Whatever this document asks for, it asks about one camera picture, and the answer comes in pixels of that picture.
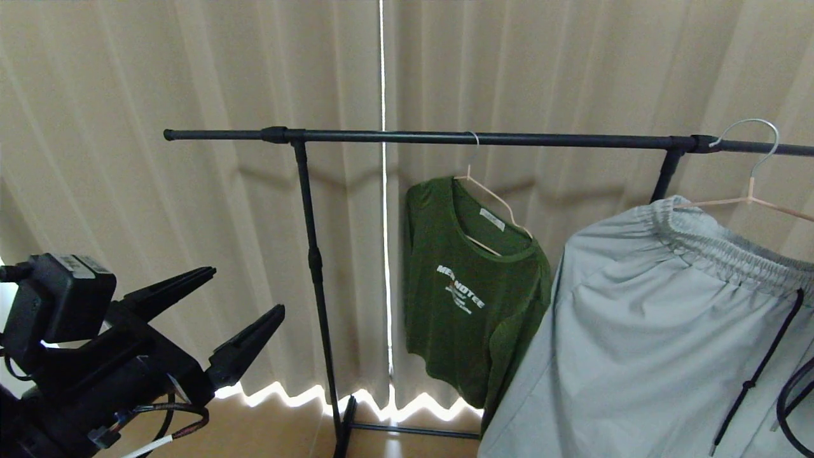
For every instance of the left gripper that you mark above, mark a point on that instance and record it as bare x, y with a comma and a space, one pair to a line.
127, 375

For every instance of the green long-sleeved shirt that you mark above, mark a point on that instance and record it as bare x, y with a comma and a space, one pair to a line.
458, 331

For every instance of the pink clothes hanger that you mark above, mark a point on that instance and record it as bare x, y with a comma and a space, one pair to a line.
469, 172
751, 191

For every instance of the pale grey shorts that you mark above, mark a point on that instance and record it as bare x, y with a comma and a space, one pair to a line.
636, 350

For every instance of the black clothes rack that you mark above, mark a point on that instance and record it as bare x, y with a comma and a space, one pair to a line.
445, 137

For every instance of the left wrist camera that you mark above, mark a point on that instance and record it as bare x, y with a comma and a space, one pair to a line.
63, 299

